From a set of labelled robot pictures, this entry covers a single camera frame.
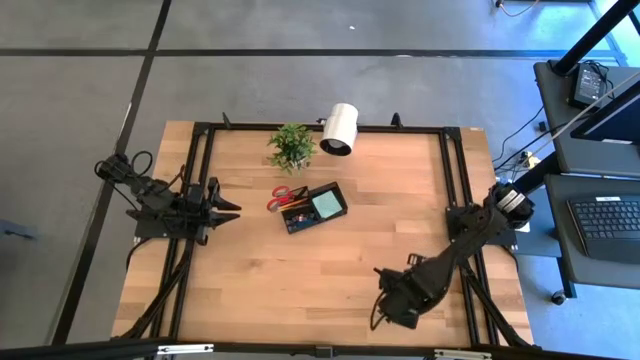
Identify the black mesh desk organizer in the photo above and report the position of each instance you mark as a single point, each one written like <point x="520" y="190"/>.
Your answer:
<point x="340" y="210"/>

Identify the black keyboard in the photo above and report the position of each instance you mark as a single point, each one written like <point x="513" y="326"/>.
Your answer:
<point x="605" y="225"/>

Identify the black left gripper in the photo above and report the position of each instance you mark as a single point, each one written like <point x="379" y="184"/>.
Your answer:
<point x="198" y="207"/>

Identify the black computer monitor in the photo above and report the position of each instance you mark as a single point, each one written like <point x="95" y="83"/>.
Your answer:
<point x="610" y="120"/>

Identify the black caster wheel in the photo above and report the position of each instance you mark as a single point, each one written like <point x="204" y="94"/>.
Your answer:
<point x="558" y="298"/>

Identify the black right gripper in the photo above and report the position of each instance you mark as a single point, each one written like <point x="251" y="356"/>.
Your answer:
<point x="400" y="300"/>

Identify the black desk with keyboard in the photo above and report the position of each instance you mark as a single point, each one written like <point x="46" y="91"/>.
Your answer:
<point x="557" y="225"/>

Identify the black power adapter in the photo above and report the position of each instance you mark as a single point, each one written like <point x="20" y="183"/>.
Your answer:
<point x="587" y="85"/>

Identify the white power strip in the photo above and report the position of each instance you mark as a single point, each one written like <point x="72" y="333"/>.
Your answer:
<point x="529" y="159"/>

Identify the green potted plant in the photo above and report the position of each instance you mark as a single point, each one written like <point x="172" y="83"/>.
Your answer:
<point x="292" y="147"/>

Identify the black aluminium table frame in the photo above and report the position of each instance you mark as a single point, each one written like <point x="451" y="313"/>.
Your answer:
<point x="400" y="129"/>

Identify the green sticky note pad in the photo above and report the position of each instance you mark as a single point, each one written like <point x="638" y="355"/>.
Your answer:
<point x="326" y="204"/>

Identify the black overhead rig bar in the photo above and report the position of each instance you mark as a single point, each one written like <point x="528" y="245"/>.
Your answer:
<point x="100" y="350"/>

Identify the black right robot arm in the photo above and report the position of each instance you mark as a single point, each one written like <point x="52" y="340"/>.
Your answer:
<point x="470" y="235"/>

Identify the white cylindrical desk lamp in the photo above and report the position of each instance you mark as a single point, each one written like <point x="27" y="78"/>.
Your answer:
<point x="340" y="127"/>

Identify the black desk with monitor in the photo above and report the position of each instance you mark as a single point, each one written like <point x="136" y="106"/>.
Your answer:
<point x="555" y="115"/>

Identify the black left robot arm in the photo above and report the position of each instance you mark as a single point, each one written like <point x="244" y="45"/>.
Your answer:
<point x="150" y="197"/>

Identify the black support post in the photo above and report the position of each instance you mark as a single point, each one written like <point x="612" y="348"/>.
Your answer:
<point x="590" y="35"/>

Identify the yellow pencil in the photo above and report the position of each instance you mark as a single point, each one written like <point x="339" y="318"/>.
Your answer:
<point x="290" y="206"/>
<point x="295" y="201"/>

